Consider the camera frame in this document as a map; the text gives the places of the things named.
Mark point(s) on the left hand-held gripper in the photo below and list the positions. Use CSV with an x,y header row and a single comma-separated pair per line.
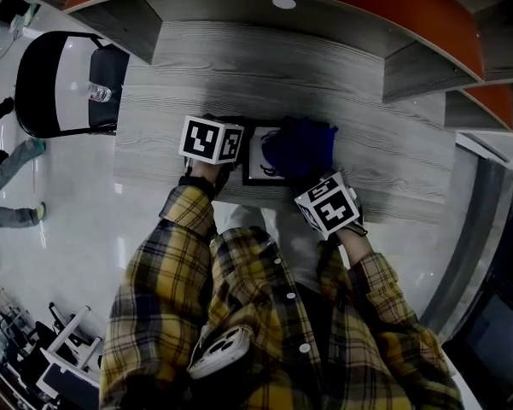
x,y
205,139

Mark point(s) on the white phone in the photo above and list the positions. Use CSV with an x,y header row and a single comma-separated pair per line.
x,y
222,353

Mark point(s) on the black-framed glass door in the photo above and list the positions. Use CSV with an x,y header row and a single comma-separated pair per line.
x,y
499,335

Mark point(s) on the black folding chair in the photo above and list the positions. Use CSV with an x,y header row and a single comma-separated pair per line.
x,y
34,88

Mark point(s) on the blue cloth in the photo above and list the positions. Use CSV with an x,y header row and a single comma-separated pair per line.
x,y
303,148

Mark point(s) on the person's light grey garment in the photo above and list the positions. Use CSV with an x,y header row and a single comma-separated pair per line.
x,y
290,246

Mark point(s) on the yellow plaid shirt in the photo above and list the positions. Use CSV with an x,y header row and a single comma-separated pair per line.
x,y
247,297

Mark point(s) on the grey wooden desk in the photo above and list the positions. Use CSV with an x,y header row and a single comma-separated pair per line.
x,y
281,71

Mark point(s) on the person's left forearm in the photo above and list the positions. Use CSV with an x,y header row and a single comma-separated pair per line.
x,y
175,237

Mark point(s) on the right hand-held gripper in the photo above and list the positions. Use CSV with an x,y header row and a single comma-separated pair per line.
x,y
330,209

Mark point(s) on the white metal stand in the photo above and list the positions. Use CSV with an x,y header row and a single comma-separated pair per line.
x,y
66,348

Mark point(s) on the clear plastic water bottle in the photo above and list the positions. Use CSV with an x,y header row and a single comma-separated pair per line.
x,y
100,93

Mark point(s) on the black framed antler picture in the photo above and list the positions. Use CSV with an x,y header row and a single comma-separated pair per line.
x,y
256,179

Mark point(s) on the person's right forearm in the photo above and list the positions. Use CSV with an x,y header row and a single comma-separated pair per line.
x,y
380,280

